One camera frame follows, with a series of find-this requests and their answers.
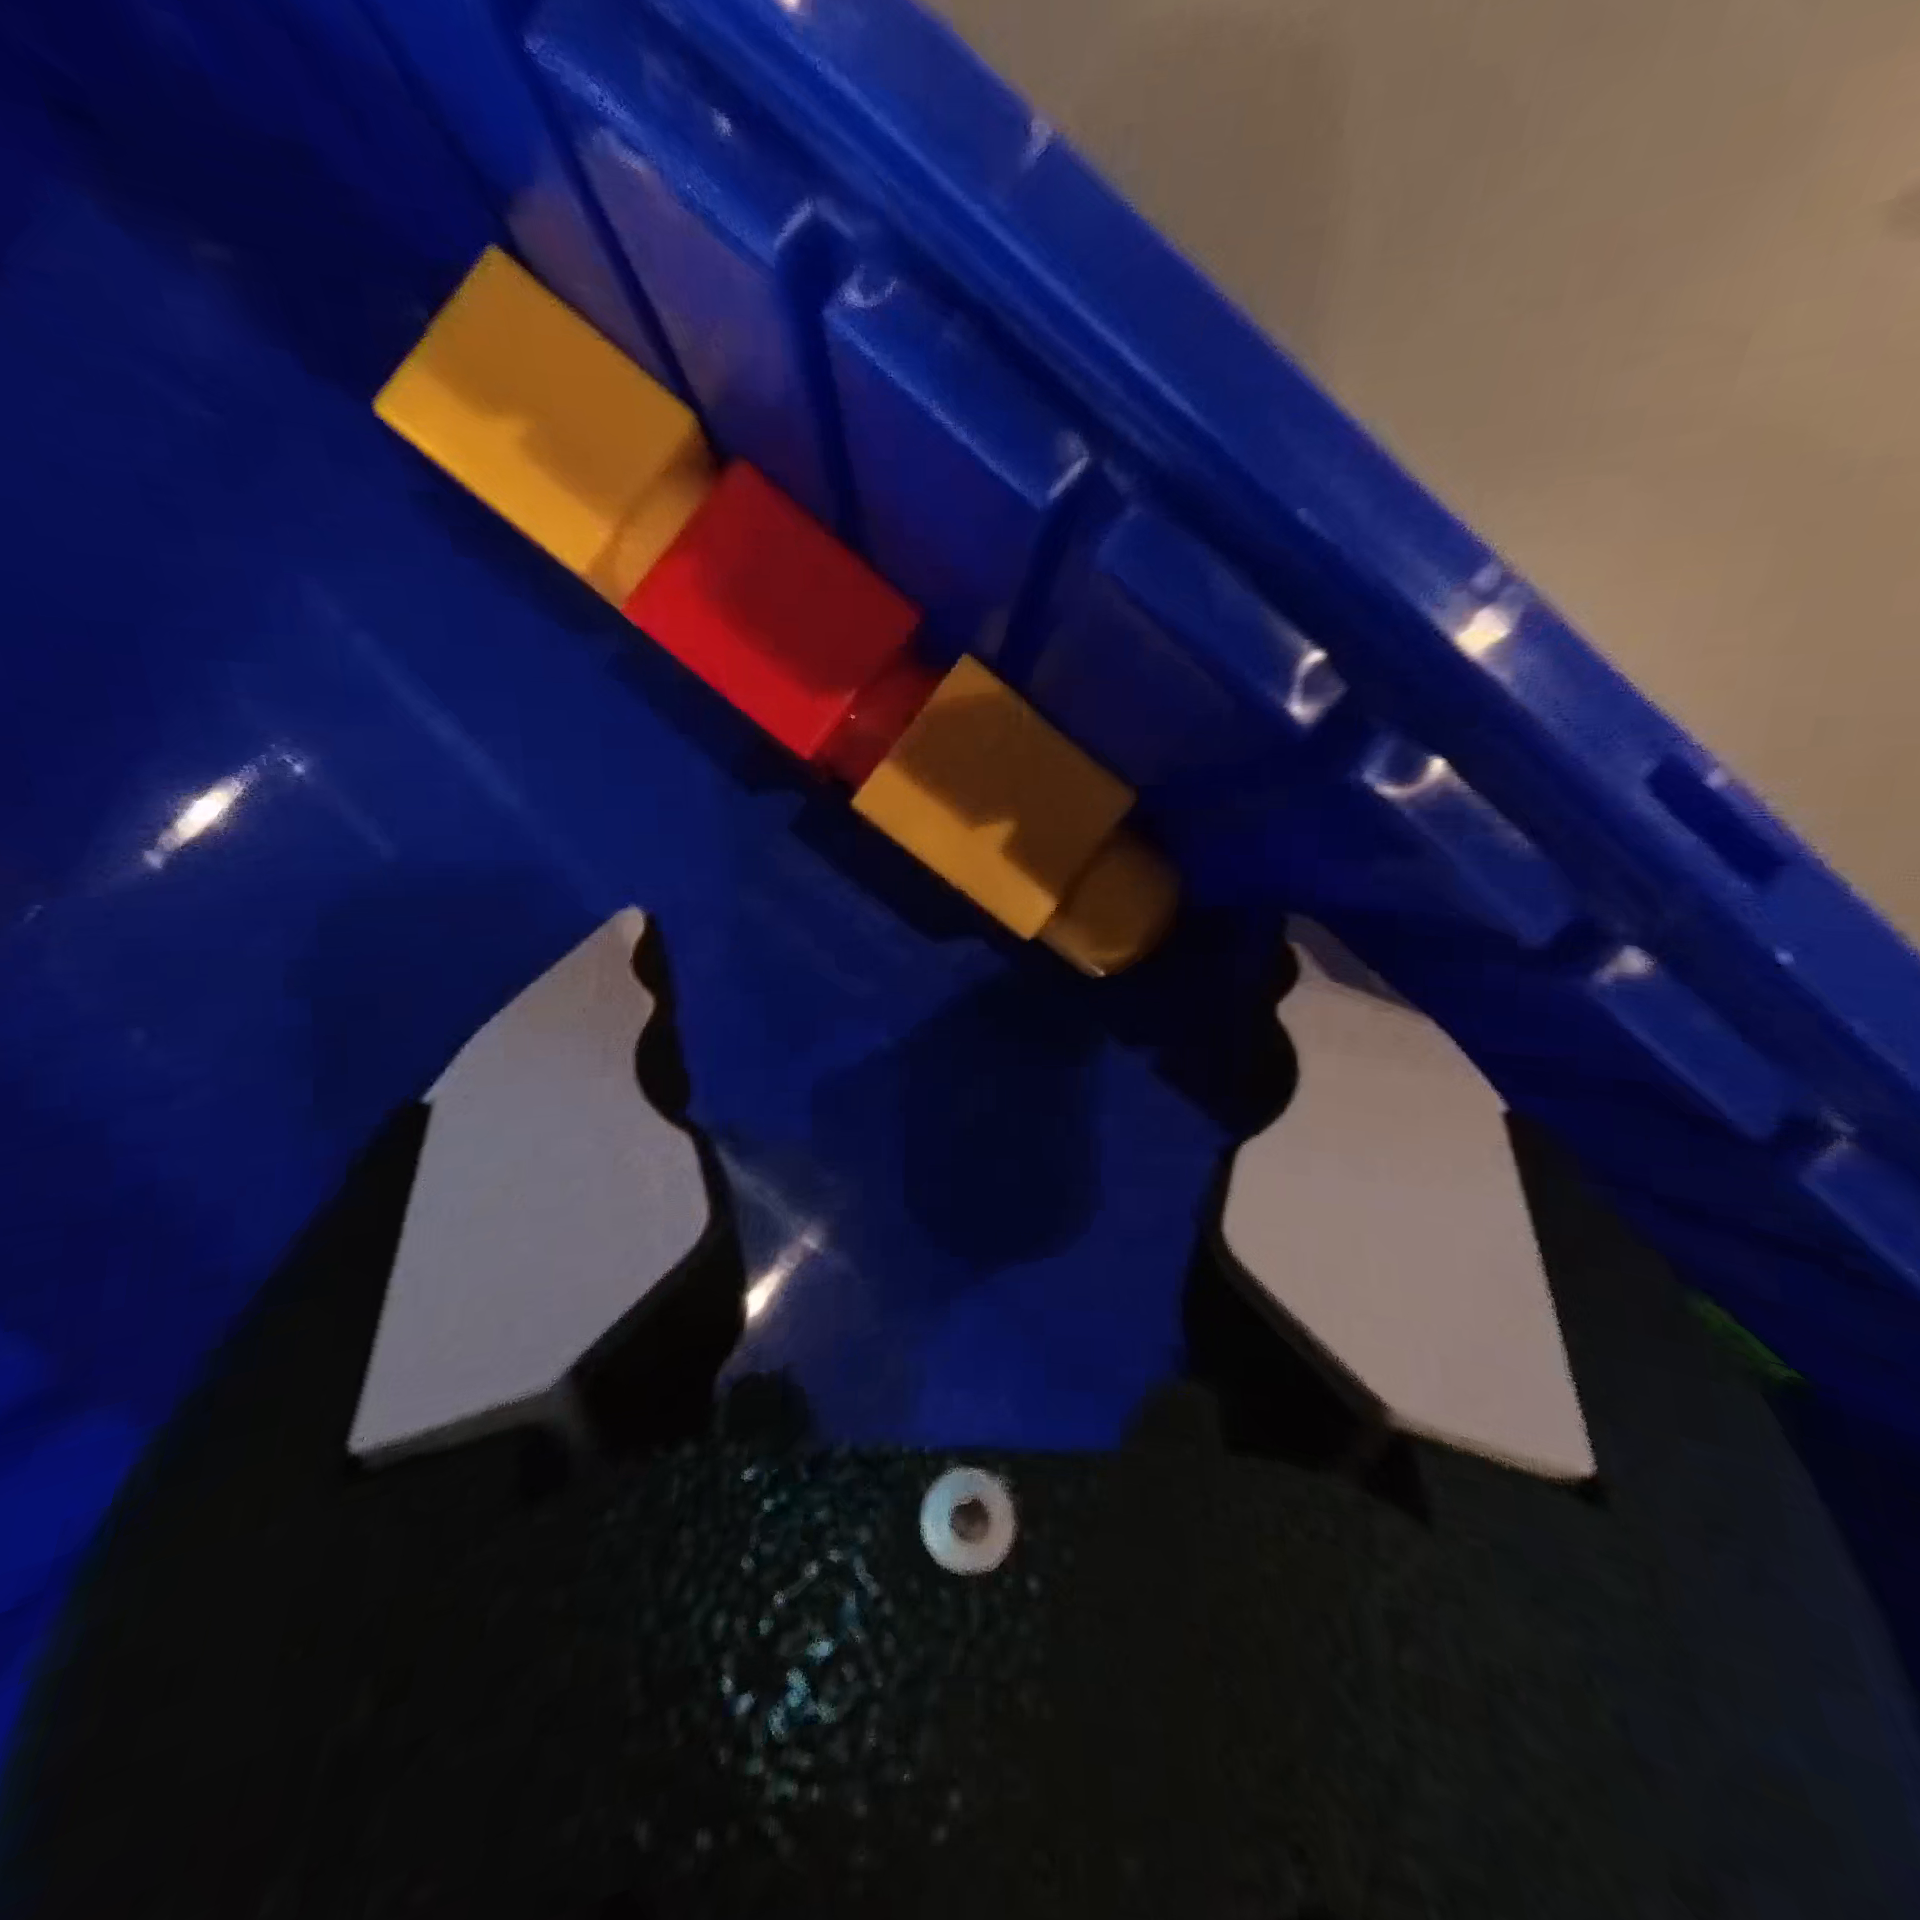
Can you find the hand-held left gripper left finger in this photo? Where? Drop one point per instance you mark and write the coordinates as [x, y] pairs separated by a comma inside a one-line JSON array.
[[540, 1201]]

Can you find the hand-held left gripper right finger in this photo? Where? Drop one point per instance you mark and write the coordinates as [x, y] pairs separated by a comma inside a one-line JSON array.
[[1396, 1230]]

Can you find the red one-stud block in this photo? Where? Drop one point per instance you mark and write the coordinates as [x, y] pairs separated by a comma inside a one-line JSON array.
[[764, 599]]

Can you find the blue plastic bin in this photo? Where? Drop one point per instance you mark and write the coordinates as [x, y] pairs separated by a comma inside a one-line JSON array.
[[301, 599]]

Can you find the green toy block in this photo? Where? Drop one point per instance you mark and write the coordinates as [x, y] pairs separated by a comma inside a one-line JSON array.
[[1740, 1335]]

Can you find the yellow one-stud block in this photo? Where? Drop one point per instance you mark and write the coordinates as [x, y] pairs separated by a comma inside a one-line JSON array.
[[524, 404], [990, 779]]

